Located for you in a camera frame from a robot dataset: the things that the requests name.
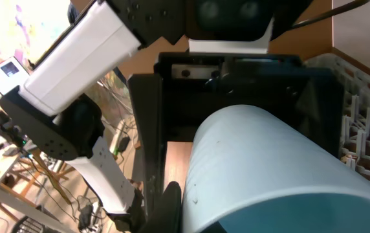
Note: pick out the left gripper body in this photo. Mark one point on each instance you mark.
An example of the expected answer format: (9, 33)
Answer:
(186, 87)

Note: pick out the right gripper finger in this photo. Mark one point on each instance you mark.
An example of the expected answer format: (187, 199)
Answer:
(166, 217)

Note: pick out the blue plastic cup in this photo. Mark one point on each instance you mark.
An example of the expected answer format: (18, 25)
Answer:
(251, 172)

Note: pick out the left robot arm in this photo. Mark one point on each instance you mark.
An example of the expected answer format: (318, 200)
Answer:
(51, 107)

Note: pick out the grey plastic dishwasher rack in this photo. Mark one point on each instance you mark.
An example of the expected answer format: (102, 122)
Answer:
(355, 130)

